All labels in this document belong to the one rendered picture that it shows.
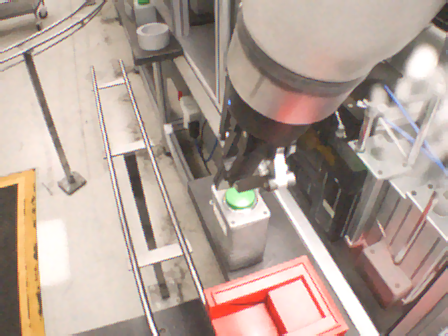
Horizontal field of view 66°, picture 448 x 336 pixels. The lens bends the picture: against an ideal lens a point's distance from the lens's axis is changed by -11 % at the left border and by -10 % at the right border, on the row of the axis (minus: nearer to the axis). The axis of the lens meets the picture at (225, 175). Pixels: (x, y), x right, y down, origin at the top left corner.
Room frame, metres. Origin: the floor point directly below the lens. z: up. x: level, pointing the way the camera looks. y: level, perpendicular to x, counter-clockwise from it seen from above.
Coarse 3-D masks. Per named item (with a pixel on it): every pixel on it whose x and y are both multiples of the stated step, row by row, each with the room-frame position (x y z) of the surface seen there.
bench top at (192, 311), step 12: (192, 300) 0.36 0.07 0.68; (156, 312) 0.33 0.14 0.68; (168, 312) 0.33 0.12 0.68; (180, 312) 0.33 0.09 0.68; (192, 312) 0.34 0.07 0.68; (204, 312) 0.34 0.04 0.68; (108, 324) 0.30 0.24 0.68; (120, 324) 0.30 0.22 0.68; (132, 324) 0.30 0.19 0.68; (144, 324) 0.30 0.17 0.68; (156, 324) 0.31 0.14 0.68; (168, 324) 0.31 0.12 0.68; (180, 324) 0.31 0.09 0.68; (192, 324) 0.31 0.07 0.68; (204, 324) 0.31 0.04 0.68
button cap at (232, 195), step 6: (228, 192) 0.35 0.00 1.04; (234, 192) 0.35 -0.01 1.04; (246, 192) 0.35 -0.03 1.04; (252, 192) 0.35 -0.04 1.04; (228, 198) 0.34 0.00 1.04; (234, 198) 0.34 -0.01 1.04; (240, 198) 0.34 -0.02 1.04; (246, 198) 0.34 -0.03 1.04; (252, 198) 0.34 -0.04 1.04; (228, 204) 0.33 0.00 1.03; (234, 204) 0.33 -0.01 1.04; (240, 204) 0.33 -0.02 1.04; (246, 204) 0.33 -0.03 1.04; (252, 204) 0.34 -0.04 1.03
